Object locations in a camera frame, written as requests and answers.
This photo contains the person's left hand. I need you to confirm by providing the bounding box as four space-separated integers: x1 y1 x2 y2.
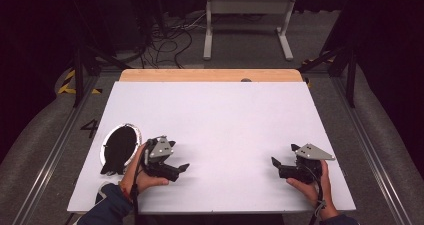
119 142 170 196

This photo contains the person's right hand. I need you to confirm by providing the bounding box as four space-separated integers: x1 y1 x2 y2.
285 159 340 221

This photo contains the tangle of black floor cables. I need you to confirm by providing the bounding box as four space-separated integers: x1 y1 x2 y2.
138 13 208 70

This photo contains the white board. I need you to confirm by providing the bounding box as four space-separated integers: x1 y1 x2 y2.
66 81 357 215

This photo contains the aluminium floor rail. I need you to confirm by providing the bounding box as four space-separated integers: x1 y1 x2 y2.
331 76 415 225
12 75 102 225

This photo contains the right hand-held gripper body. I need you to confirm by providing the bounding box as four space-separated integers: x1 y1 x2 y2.
279 142 336 185

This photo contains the black metal stand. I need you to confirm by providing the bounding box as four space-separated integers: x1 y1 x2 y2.
297 43 358 109
70 43 132 109

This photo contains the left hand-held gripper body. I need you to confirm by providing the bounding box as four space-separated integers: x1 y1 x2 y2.
141 135 181 183

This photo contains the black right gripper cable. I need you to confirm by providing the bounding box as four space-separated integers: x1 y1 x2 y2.
305 166 328 225

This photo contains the white metal stand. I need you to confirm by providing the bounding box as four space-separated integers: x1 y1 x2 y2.
202 0 298 62

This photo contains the wooden table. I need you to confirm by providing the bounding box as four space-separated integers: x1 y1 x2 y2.
118 68 304 83

